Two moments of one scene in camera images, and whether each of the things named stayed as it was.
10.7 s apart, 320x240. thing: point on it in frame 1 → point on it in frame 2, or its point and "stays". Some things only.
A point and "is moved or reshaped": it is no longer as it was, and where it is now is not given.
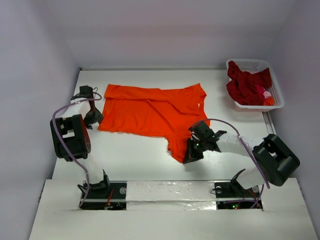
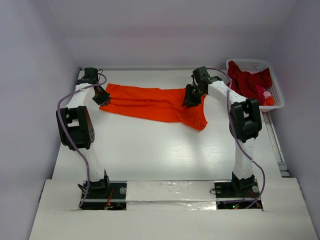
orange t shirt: x=169 y=113 is moved or reshaped
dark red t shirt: x=242 y=87 stays
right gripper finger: x=192 y=151 → x=190 y=100
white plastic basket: x=251 y=65 stays
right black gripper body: x=192 y=152 → x=189 y=98
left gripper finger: x=93 y=116 → x=101 y=96
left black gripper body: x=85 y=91 → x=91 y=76
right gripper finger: x=199 y=154 → x=197 y=100
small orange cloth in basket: x=269 y=101 stays
